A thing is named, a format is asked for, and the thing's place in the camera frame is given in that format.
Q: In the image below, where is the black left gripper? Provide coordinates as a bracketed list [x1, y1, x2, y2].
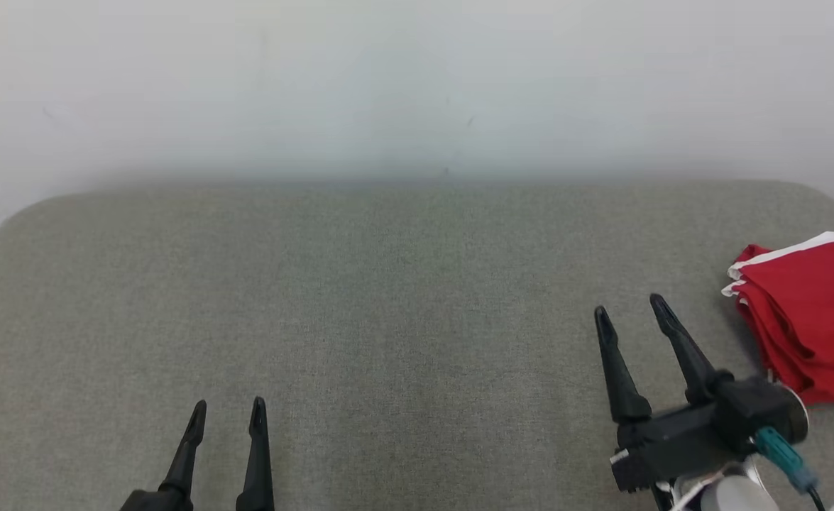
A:
[120, 396, 274, 511]

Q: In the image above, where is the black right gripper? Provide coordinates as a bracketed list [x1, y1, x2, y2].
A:
[594, 295, 751, 494]

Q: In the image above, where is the red garment with white cuffs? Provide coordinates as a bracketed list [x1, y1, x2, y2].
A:
[728, 231, 834, 363]

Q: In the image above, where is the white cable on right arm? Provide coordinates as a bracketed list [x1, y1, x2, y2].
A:
[662, 465, 726, 511]

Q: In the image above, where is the grey fabric mat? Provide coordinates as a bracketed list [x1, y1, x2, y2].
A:
[0, 179, 834, 511]

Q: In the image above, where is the red garment with white stripes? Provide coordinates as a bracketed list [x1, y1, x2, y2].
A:
[722, 280, 834, 405]

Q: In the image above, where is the teal plug black cable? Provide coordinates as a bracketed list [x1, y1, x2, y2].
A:
[754, 426, 828, 511]

